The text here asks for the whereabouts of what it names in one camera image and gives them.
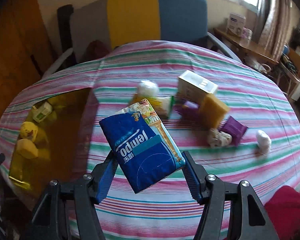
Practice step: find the tricolour padded headboard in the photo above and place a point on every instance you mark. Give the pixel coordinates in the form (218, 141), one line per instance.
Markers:
(118, 22)

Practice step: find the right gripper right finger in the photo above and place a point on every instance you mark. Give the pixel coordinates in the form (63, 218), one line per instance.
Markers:
(248, 217)

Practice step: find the yellow sponge block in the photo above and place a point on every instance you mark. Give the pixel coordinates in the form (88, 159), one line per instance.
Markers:
(212, 111)

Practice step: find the green white small box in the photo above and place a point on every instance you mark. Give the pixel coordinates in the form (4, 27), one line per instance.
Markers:
(41, 112)

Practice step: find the dark red pillow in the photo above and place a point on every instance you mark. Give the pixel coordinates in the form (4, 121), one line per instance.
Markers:
(95, 50)

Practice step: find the white plastic wrapped ball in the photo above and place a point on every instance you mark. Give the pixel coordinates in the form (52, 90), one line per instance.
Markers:
(263, 141)

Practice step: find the wooden wardrobe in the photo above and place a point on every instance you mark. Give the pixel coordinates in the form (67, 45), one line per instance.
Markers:
(25, 48)

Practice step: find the blue Tempo tissue pack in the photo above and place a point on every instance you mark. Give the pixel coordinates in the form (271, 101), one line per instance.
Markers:
(142, 145)

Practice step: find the white sock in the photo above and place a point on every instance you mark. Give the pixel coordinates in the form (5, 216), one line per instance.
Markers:
(216, 138)

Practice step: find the yellow sponge in bin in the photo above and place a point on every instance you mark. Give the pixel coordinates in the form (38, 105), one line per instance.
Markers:
(26, 148)

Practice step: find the white appliance box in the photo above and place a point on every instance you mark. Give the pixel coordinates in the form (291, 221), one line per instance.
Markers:
(235, 24)

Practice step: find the wooden desk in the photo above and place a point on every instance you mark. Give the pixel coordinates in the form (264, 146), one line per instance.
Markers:
(247, 47)

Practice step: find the striped bed cover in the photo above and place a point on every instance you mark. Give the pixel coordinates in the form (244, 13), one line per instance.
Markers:
(268, 154)

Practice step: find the cream tea box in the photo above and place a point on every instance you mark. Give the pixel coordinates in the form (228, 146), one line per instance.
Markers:
(194, 87)

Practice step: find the red cloth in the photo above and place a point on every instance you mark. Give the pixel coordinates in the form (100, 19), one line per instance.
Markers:
(284, 212)

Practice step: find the white capped bottle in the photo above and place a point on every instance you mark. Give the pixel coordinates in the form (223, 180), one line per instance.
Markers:
(146, 89)

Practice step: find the black rolled mat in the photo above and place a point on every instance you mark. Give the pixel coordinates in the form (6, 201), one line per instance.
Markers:
(63, 17)

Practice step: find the purple sachet packet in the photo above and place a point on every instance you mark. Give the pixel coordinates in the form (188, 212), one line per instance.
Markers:
(235, 129)

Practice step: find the purple object behind sponge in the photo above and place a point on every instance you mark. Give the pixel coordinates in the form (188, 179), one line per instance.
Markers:
(187, 110)

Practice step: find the pink patterned curtain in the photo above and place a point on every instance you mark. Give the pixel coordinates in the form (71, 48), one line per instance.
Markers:
(272, 26)

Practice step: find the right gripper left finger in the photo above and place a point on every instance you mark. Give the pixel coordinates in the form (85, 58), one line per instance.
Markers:
(50, 215)

